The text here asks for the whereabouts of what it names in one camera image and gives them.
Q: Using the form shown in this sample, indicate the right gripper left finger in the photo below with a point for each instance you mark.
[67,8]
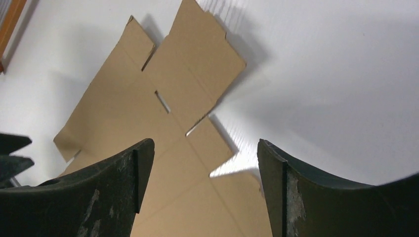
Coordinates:
[100,200]

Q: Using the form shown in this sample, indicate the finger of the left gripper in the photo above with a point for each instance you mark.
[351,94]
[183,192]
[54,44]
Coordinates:
[10,167]
[10,143]

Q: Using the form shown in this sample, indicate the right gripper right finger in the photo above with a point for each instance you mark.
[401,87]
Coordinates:
[305,201]

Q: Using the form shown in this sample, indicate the brown cardboard box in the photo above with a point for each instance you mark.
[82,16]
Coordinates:
[164,93]

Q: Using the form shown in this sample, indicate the orange wooden rack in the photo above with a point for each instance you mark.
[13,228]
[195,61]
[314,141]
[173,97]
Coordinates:
[10,12]

